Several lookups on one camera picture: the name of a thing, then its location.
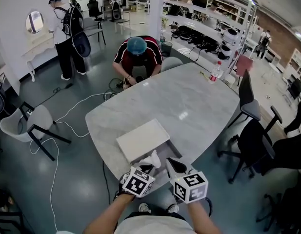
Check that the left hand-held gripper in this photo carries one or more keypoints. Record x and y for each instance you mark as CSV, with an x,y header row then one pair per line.
x,y
138,183

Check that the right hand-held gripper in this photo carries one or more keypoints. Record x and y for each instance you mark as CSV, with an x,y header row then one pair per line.
x,y
191,188

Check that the white drawer box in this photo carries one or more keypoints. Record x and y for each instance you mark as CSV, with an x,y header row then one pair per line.
x,y
143,140

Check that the person's right forearm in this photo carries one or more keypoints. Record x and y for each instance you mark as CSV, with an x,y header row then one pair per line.
x,y
204,218

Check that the person's left forearm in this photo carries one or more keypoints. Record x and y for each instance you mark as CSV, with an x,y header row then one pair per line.
x,y
104,218

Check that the person's left white shoe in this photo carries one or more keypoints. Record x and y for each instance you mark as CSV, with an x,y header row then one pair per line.
x,y
144,207

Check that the person's white shoe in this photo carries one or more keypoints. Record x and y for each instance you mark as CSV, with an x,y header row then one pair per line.
x,y
144,207
173,208

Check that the person's right white shoe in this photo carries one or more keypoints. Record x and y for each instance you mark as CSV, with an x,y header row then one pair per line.
x,y
173,208

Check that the person's light grey shirt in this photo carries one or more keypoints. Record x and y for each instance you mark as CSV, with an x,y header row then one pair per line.
x,y
155,225

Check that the dark grey chair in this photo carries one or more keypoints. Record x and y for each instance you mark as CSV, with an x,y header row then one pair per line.
x,y
250,106

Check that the small yellow black object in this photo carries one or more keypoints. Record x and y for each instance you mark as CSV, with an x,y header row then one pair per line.
x,y
204,74

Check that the clear bottle with red label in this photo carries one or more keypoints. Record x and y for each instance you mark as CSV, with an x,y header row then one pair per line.
x,y
214,74

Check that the light grey chair black legs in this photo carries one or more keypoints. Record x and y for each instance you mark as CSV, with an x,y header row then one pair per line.
x,y
39,121

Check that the pink chair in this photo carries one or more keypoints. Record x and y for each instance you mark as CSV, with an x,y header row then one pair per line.
x,y
244,63

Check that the white round appliance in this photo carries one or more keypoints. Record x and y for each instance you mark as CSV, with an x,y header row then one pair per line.
x,y
226,50
230,36

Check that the grey chair thin black legs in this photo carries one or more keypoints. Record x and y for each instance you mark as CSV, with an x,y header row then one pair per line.
x,y
93,29

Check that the white shelving rack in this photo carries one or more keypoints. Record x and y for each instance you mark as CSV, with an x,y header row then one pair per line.
x,y
201,23

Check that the white cabinet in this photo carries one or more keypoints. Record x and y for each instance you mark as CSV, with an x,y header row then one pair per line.
x,y
297,61

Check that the black mesh office chair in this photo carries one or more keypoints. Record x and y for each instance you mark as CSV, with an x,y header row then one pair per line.
x,y
94,8

